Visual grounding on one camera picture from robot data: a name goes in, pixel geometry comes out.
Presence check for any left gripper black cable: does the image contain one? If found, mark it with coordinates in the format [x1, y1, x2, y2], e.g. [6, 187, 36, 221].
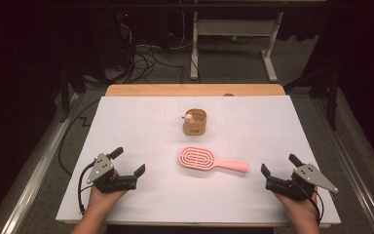
[77, 161, 95, 216]

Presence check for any dark stand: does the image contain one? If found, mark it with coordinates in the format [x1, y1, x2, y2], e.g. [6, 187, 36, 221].
[283, 62, 340, 132]
[57, 61, 88, 124]

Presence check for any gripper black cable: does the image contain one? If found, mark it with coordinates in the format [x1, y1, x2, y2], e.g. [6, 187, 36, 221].
[307, 188, 324, 226]
[77, 161, 95, 216]

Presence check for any black computer tower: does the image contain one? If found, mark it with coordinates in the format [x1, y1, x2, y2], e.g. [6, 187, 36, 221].
[89, 11, 134, 71]

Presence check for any person's left hand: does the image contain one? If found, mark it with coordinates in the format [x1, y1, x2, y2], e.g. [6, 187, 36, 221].
[87, 169, 129, 213]

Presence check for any white metal stand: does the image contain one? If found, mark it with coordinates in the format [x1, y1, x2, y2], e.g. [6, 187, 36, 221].
[189, 11, 285, 83]

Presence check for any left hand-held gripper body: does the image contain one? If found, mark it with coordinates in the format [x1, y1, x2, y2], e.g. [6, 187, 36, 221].
[86, 153, 137, 194]

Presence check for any wooden table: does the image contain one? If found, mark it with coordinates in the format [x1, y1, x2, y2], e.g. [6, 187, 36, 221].
[62, 83, 333, 229]

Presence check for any black floor cable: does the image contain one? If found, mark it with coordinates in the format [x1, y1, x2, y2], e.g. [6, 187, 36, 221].
[57, 97, 102, 176]

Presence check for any metal floor rail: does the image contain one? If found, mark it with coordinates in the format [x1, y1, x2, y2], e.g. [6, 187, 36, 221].
[310, 97, 374, 234]
[0, 93, 80, 234]

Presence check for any white board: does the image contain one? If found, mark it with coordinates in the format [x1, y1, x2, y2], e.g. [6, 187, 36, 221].
[56, 95, 342, 225]

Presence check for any bundle of floor cables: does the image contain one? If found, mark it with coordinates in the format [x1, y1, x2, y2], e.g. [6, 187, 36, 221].
[108, 40, 187, 84]

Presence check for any pink hairbrush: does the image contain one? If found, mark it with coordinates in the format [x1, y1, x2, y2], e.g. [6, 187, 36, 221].
[178, 146, 249, 174]

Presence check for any tan holder cup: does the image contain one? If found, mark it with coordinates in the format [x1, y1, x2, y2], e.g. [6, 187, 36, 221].
[182, 108, 207, 137]

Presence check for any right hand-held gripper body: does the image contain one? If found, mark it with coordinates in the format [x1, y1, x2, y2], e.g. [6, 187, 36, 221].
[265, 163, 339, 202]

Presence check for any person's right hand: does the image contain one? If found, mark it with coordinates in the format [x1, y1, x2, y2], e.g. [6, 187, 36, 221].
[273, 186, 319, 223]

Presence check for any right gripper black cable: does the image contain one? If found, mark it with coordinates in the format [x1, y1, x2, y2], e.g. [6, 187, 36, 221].
[307, 188, 324, 226]

